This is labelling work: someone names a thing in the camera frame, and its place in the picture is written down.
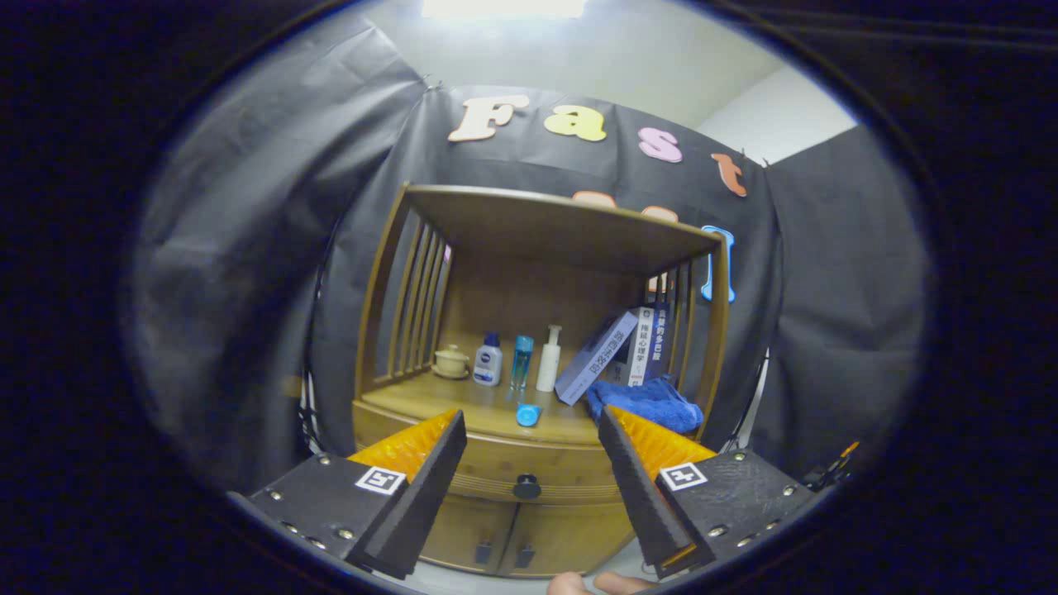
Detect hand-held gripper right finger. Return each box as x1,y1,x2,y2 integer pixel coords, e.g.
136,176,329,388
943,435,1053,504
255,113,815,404
598,403,821,579

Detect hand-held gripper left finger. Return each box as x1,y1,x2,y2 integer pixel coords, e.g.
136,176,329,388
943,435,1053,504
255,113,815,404
246,408,469,581

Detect wooden drawer with black knob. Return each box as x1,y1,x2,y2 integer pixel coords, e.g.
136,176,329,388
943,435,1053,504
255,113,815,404
354,402,637,505

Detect wooden cabinet door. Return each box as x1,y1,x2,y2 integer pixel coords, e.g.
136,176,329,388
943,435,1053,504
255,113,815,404
496,500,637,579
417,494,520,573

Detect wooden countertop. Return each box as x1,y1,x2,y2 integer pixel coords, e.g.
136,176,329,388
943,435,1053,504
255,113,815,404
361,370,703,447

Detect wooden cabinet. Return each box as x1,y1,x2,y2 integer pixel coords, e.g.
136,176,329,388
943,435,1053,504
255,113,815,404
351,183,735,579

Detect blue towel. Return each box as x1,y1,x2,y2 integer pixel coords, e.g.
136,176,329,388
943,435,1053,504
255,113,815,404
585,374,705,435

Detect cream lidded teacup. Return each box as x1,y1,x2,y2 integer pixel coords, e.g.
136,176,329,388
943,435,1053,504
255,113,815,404
431,344,471,380

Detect white bottle with blue cap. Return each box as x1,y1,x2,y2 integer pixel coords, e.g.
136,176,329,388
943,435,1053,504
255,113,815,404
473,331,504,388

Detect lavender book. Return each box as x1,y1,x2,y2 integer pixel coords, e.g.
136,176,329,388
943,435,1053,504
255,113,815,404
554,310,640,406

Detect white spine book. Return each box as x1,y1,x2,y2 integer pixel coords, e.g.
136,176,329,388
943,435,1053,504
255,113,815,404
624,306,656,388

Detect dark blue book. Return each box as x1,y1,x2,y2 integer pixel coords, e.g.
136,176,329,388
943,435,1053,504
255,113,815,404
649,302,672,381

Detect white pump bottle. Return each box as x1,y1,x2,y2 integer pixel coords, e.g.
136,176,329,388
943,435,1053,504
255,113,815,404
536,324,564,393

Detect clear blue bottle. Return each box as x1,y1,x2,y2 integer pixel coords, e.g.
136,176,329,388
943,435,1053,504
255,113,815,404
510,335,535,392

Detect black equipment with orange tip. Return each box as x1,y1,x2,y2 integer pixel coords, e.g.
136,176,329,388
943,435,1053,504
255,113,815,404
798,440,860,493

